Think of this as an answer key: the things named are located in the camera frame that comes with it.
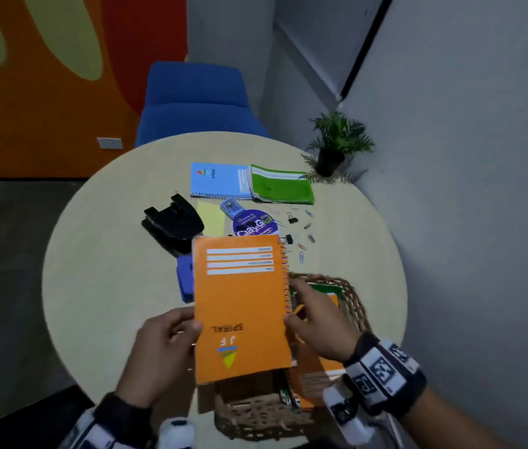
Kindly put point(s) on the person's left hand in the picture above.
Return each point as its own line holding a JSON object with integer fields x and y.
{"x": 151, "y": 355}

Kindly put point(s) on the person's right hand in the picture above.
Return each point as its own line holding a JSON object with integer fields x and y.
{"x": 327, "y": 327}

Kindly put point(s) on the person's right thumb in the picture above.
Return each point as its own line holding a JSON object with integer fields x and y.
{"x": 297, "y": 326}

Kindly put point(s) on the person's left thumb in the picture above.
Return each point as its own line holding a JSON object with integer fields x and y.
{"x": 188, "y": 331}

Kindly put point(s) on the orange spiral notebook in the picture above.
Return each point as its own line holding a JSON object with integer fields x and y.
{"x": 313, "y": 374}
{"x": 240, "y": 308}

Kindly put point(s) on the person's right forearm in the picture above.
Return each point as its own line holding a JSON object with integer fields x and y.
{"x": 446, "y": 425}

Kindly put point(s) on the green notebook with dark cover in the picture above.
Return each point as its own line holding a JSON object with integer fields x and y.
{"x": 328, "y": 289}

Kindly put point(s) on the blue stapler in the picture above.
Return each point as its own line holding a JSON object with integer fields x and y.
{"x": 184, "y": 278}

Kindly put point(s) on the scattered paper clips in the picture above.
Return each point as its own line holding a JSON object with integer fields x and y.
{"x": 302, "y": 257}

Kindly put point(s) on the woven wicker basket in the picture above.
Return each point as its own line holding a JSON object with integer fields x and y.
{"x": 254, "y": 411}

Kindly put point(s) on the right wrist marker band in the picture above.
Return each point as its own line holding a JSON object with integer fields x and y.
{"x": 383, "y": 374}

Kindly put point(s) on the wrist marker band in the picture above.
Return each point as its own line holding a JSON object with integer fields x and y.
{"x": 383, "y": 374}
{"x": 114, "y": 423}

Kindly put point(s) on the black hole punch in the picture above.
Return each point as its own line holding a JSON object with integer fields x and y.
{"x": 175, "y": 224}

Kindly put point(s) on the round purple clay tub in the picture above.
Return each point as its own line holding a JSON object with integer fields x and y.
{"x": 252, "y": 224}

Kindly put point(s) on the yellow sticky note pad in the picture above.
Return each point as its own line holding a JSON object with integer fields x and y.
{"x": 210, "y": 219}

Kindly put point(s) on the left wrist marker band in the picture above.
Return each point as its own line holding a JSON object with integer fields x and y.
{"x": 114, "y": 423}

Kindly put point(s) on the clear blue pencil sharpener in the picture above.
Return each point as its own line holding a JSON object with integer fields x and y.
{"x": 231, "y": 208}

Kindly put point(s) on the bright green spiral notebook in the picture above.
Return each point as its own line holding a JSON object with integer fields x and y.
{"x": 282, "y": 186}

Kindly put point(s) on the light blue spiral notebook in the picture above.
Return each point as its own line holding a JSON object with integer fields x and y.
{"x": 219, "y": 180}

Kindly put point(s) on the small potted green plant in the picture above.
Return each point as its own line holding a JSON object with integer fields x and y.
{"x": 336, "y": 137}

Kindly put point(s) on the blue upholstered chair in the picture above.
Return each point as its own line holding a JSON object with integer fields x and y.
{"x": 194, "y": 105}

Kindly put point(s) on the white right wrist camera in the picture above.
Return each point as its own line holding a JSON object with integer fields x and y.
{"x": 348, "y": 413}

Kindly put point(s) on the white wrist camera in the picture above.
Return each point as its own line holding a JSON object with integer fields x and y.
{"x": 176, "y": 434}
{"x": 348, "y": 413}

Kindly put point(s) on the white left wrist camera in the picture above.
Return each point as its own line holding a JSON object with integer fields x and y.
{"x": 176, "y": 434}

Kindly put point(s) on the white wall outlet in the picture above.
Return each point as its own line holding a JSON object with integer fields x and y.
{"x": 110, "y": 143}

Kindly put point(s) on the white wall board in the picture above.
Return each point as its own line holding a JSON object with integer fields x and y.
{"x": 334, "y": 37}

